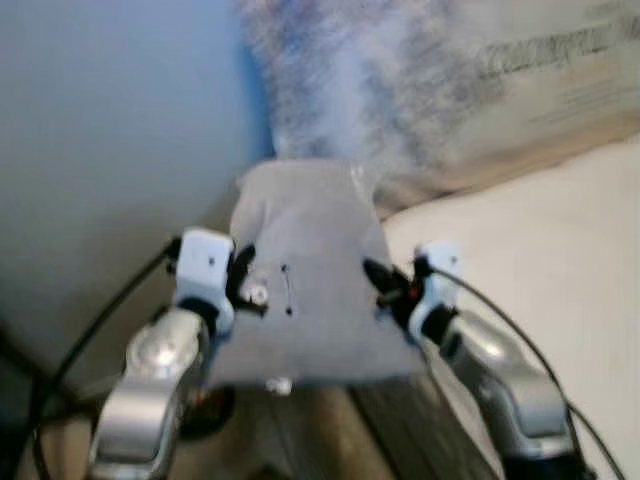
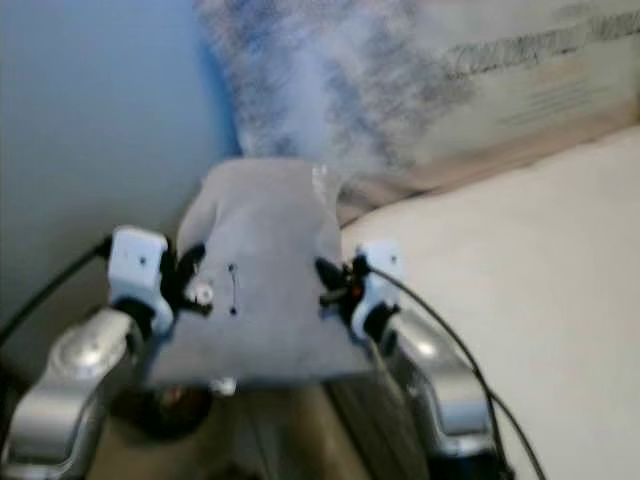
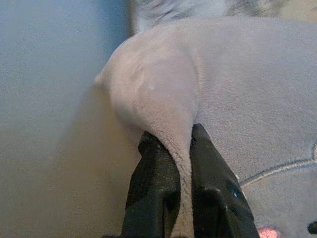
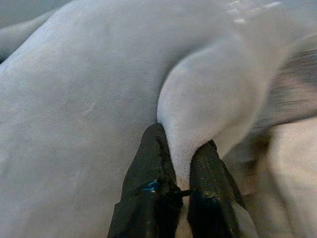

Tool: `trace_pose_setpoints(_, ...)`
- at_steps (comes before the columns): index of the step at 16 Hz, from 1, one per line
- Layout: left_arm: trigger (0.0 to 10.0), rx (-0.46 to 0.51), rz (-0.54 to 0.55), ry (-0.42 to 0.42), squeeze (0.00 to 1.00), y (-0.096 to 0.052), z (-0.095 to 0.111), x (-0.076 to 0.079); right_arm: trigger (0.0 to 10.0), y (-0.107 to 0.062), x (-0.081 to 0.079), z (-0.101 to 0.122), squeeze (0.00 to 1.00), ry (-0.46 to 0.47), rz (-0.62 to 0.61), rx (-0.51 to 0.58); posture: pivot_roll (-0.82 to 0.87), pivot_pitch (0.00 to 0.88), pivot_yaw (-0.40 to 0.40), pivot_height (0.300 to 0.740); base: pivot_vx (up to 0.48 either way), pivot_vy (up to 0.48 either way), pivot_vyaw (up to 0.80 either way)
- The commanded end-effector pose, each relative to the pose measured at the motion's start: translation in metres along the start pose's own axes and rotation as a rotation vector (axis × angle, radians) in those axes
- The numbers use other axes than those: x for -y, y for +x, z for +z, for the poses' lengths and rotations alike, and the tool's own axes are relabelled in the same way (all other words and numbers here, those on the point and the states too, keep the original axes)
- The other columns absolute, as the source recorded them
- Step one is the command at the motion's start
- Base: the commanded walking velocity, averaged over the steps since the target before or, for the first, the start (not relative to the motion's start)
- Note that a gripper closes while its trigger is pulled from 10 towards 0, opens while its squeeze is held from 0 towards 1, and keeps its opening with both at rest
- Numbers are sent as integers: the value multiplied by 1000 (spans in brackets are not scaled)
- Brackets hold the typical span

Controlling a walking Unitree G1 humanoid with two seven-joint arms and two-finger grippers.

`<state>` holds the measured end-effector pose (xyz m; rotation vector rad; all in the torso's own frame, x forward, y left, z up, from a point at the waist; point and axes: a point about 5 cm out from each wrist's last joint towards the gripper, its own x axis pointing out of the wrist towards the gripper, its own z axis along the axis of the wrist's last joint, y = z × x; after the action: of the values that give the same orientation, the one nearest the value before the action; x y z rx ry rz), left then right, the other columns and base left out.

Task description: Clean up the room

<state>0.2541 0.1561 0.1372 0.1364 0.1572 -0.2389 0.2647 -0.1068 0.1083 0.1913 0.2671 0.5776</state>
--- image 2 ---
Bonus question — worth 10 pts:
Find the black round object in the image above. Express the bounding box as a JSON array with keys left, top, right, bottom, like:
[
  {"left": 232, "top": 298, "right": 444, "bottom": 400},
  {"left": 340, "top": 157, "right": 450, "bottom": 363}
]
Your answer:
[{"left": 112, "top": 385, "right": 193, "bottom": 443}]

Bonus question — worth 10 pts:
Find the grey bear pillow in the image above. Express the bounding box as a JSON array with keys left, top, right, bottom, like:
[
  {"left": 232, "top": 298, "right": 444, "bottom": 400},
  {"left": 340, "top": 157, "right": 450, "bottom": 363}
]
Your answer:
[{"left": 143, "top": 157, "right": 383, "bottom": 393}]

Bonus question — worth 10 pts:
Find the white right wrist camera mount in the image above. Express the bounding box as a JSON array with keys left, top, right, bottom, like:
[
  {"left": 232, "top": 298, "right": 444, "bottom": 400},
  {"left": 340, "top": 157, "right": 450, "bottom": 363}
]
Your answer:
[{"left": 350, "top": 240, "right": 407, "bottom": 339}]

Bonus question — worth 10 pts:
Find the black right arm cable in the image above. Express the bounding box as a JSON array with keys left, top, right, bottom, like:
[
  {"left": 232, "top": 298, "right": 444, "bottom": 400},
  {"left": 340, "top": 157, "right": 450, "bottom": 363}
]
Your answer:
[{"left": 363, "top": 262, "right": 549, "bottom": 480}]

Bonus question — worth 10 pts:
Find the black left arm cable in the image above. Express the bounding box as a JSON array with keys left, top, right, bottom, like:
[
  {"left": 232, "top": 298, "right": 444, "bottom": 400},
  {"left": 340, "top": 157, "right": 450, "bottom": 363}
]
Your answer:
[{"left": 0, "top": 238, "right": 116, "bottom": 341}]

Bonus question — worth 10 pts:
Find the grey bed base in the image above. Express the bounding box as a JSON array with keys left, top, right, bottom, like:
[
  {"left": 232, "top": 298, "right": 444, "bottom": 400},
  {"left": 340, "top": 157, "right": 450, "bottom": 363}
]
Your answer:
[{"left": 320, "top": 372, "right": 439, "bottom": 480}]

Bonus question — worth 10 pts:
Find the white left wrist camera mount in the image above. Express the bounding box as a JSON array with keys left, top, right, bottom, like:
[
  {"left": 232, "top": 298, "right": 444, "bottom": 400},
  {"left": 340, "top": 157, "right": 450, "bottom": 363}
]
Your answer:
[{"left": 108, "top": 226, "right": 173, "bottom": 331}]

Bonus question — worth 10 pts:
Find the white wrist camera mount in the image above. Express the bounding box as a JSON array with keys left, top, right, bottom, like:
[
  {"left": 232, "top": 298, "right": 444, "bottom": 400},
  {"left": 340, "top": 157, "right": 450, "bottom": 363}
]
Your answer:
[
  {"left": 350, "top": 240, "right": 407, "bottom": 339},
  {"left": 108, "top": 226, "right": 173, "bottom": 331}
]

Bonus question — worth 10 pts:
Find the white quilted mattress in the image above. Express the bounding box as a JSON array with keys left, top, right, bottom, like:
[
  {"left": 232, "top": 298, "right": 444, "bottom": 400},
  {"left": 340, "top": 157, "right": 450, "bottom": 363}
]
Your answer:
[{"left": 340, "top": 125, "right": 640, "bottom": 480}]

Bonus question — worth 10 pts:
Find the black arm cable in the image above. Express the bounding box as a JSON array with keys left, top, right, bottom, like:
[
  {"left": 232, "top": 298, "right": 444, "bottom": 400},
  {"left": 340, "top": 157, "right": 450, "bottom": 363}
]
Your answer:
[
  {"left": 0, "top": 238, "right": 116, "bottom": 341},
  {"left": 363, "top": 262, "right": 549, "bottom": 480}
]

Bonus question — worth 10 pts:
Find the grey printed headboard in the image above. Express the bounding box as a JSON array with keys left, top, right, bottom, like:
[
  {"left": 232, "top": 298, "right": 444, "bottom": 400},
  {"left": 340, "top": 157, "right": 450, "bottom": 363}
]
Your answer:
[{"left": 195, "top": 0, "right": 640, "bottom": 219}]

